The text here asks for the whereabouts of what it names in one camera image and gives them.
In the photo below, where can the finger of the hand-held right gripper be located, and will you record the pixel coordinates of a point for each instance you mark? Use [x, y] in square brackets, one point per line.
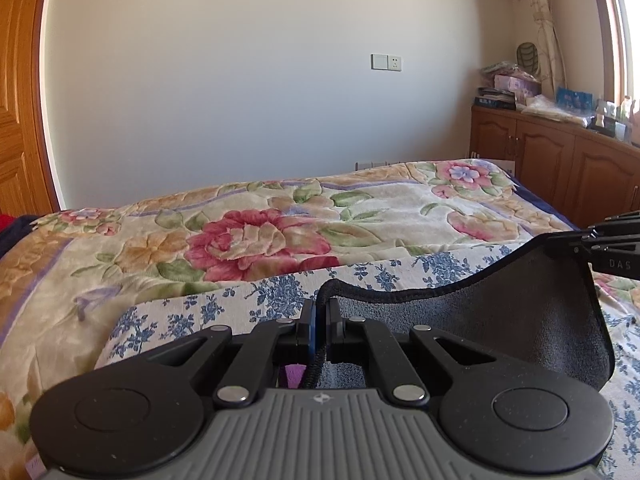
[565, 246]

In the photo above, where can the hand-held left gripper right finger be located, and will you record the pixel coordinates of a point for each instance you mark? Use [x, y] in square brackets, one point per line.
[334, 330]

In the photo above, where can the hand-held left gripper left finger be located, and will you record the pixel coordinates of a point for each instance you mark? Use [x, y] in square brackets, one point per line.
[310, 331]

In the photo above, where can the dark grey towel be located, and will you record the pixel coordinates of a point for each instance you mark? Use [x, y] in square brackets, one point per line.
[500, 305]

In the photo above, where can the blue floral bed sheet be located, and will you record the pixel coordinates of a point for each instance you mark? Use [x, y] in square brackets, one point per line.
[280, 295]

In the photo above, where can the purple label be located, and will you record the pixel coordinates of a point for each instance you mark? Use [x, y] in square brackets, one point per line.
[294, 376]

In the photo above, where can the wooden cabinet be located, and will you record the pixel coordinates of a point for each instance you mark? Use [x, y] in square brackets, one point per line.
[550, 160]

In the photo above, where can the floral plush blanket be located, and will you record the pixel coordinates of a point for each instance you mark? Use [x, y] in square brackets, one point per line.
[260, 240]

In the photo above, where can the clear plastic bag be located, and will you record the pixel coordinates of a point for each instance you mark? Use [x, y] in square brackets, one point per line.
[555, 109]

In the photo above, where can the small bottles and boxes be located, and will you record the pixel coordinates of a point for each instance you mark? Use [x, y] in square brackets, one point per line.
[615, 117]

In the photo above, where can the blue picture card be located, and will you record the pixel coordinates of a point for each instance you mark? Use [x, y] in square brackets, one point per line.
[574, 99]

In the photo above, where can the stack of dark books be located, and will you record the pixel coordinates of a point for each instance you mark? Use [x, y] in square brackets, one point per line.
[494, 100]

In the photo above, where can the pink box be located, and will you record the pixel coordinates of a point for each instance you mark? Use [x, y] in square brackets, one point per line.
[517, 87]

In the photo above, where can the white radiator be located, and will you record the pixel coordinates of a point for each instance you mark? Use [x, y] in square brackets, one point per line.
[372, 164]

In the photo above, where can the woven hand fan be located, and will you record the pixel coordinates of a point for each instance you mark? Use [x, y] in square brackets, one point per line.
[528, 59]

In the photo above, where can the cream patterned curtain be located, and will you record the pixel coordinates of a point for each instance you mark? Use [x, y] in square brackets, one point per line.
[547, 25]

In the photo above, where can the dark blue cloth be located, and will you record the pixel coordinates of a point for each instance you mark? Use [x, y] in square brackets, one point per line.
[17, 240]

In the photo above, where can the red cloth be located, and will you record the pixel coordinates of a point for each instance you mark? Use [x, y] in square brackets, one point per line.
[7, 222]

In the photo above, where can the wooden door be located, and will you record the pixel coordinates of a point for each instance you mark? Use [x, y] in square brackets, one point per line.
[17, 100]

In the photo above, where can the wooden window frame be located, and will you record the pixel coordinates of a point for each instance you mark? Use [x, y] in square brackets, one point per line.
[614, 30]

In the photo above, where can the white wall switch socket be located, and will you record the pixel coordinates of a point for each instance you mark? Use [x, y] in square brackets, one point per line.
[387, 62]

